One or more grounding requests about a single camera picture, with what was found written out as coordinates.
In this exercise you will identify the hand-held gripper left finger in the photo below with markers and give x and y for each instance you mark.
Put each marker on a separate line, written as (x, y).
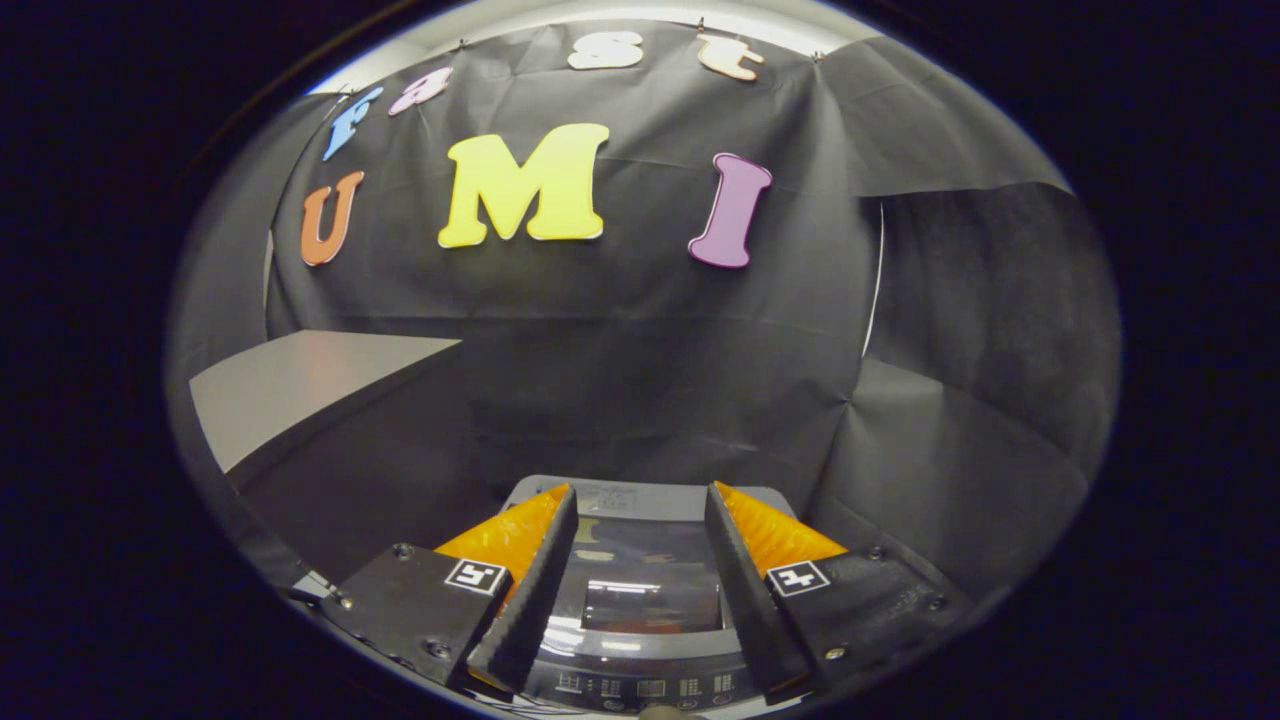
(530, 600)

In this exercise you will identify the grey cabinet with dark frame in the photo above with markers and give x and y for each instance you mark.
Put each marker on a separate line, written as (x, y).
(300, 380)

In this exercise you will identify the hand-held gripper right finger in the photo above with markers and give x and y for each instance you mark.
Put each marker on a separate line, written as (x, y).
(755, 610)

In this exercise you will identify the grey top-load washing machine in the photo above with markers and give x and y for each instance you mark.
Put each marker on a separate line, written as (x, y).
(640, 685)

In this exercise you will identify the dark washing machine lid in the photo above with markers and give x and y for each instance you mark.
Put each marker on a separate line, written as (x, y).
(640, 560)

